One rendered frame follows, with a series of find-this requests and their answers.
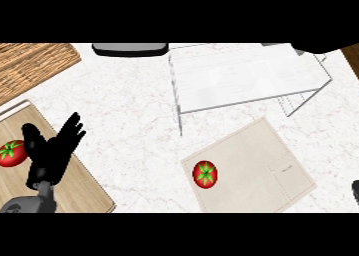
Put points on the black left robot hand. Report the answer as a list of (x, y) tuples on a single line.
[(51, 156)]

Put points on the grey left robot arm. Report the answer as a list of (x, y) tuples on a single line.
[(32, 201)]

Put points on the beige placemat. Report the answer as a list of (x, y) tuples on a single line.
[(251, 170)]

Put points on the wooden cutting board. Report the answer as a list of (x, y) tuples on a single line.
[(64, 180)]

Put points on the red tomato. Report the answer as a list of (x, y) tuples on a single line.
[(205, 174), (11, 154)]

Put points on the dark grey appliance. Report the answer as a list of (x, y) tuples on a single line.
[(131, 49)]

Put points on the brown wooden panel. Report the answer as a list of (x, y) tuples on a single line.
[(358, 61)]

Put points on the black appliance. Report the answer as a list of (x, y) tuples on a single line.
[(320, 47)]

